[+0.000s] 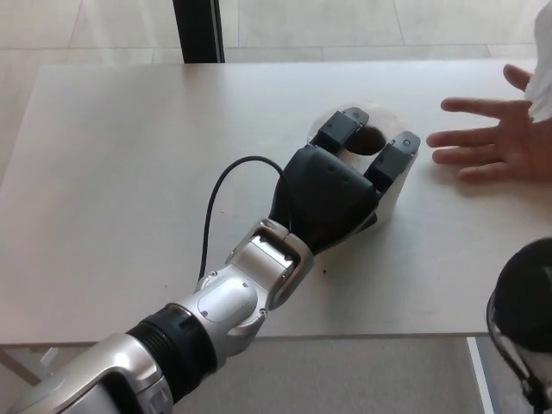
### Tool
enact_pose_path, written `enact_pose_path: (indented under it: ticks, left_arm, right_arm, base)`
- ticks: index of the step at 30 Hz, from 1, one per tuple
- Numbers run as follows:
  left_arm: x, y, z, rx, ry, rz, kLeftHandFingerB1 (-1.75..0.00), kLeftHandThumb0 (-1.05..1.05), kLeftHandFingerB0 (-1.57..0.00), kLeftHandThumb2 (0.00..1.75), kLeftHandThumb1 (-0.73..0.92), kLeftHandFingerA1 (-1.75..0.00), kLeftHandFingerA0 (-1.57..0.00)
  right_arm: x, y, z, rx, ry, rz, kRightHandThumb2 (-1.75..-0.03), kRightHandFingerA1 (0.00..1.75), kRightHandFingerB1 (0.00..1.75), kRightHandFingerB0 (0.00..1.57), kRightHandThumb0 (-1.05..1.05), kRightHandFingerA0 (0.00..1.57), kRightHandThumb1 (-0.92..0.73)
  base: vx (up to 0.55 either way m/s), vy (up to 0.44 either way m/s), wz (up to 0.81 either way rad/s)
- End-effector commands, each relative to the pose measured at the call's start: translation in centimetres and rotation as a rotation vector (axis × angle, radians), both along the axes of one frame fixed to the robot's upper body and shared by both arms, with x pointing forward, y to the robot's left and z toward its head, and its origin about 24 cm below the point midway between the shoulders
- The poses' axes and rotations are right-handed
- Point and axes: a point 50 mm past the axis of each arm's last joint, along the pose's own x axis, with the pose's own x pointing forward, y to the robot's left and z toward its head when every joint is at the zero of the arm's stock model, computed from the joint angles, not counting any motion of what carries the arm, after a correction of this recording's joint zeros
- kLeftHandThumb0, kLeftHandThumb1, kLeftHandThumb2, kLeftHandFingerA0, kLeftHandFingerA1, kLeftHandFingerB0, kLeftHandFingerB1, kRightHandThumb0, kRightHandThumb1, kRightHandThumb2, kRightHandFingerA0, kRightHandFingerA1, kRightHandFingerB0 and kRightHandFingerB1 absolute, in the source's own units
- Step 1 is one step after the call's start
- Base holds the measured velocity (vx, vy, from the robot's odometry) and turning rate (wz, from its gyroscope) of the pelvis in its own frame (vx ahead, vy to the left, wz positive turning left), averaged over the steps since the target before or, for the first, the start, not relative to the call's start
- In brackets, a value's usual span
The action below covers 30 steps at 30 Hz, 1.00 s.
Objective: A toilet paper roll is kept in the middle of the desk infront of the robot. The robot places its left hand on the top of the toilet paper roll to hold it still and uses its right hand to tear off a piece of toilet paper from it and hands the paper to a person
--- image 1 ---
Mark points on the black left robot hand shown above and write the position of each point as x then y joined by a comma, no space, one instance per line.
323,194

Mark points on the bare person hand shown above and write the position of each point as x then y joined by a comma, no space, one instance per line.
522,142

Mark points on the white toilet paper roll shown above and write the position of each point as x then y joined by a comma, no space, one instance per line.
394,207

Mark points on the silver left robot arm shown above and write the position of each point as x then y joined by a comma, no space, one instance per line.
228,302

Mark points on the white table leg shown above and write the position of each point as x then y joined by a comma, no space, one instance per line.
478,379

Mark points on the white diagonal table brace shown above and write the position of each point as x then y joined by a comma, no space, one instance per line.
21,365

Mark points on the black window frame post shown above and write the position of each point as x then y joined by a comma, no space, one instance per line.
198,30

